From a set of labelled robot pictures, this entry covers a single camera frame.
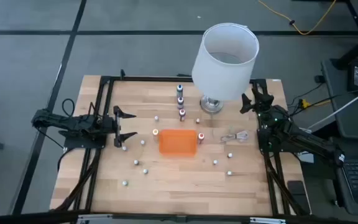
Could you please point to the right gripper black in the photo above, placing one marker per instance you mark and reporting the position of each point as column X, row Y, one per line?
column 263, row 102

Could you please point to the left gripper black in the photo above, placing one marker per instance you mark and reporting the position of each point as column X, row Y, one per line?
column 117, row 126

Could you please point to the translucent orange plastic bin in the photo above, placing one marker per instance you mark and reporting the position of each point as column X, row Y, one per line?
column 177, row 143

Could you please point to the tall pink-capped food coloring bottle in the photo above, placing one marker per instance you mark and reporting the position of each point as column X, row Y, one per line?
column 182, row 114

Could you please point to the tall orange-capped food coloring bottle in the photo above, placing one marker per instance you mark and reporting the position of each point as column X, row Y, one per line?
column 201, row 137

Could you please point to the tall blue-capped food coloring bottle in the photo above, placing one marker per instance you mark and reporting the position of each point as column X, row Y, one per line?
column 179, row 90

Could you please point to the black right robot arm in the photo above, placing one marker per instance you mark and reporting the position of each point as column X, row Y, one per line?
column 306, row 140

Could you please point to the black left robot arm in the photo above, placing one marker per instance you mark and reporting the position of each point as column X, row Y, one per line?
column 73, row 123

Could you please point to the white shade silver table lamp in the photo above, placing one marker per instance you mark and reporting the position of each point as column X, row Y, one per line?
column 225, row 62

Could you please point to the white rod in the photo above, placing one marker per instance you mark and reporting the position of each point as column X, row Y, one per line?
column 343, row 106

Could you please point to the black flat pad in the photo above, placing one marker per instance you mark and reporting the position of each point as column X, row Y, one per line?
column 297, row 189

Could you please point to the grey side desk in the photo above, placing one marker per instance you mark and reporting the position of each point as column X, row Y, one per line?
column 353, row 124

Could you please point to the black desk leg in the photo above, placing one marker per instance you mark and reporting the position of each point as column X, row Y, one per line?
column 353, row 53

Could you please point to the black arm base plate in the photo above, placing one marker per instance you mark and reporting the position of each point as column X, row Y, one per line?
column 82, row 143
column 263, row 148

